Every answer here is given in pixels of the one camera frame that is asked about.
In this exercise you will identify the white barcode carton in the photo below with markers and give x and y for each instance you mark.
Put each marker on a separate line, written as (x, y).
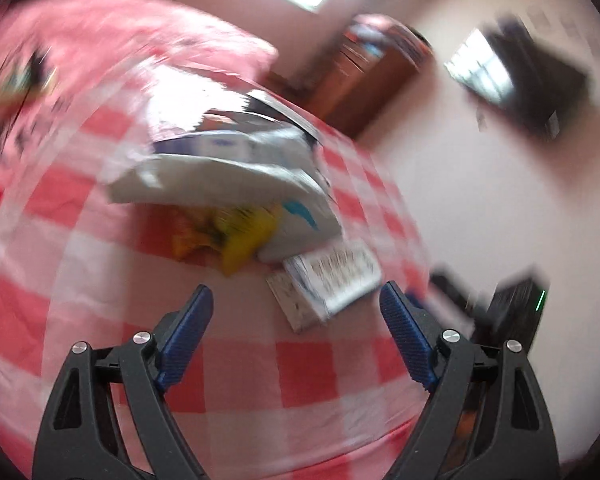
(330, 275)

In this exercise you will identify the clear plastic sheet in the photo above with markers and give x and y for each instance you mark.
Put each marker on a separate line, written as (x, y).
(180, 110)

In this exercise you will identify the black wall television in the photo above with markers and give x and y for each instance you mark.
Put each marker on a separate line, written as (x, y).
(540, 85)

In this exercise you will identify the red white checked tablecloth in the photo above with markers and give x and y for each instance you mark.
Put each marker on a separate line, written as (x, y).
(305, 375)

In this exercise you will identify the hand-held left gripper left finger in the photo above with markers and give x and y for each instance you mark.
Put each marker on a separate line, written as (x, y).
(190, 330)

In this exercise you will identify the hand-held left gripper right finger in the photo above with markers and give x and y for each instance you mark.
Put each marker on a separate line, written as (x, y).
(405, 330)

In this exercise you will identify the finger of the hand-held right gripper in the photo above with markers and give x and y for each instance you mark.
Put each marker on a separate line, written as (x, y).
(455, 287)

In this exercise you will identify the white grey plastic bag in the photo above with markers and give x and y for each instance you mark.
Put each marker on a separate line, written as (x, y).
(205, 175)

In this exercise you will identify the pink printed bedspread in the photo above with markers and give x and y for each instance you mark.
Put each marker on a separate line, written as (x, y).
(130, 40)

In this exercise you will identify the pink folded blanket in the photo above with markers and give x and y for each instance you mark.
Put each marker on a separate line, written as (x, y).
(390, 35)

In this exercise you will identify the black white wrapper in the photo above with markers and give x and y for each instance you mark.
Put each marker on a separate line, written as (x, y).
(280, 110)

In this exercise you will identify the brown wooden cabinet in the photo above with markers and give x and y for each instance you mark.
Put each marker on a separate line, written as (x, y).
(370, 90)

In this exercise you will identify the white blue printed packet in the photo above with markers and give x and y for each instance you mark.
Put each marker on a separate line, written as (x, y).
(220, 145)

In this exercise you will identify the yellow orange snack wrapper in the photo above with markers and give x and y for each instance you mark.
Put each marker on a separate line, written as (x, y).
(245, 240)

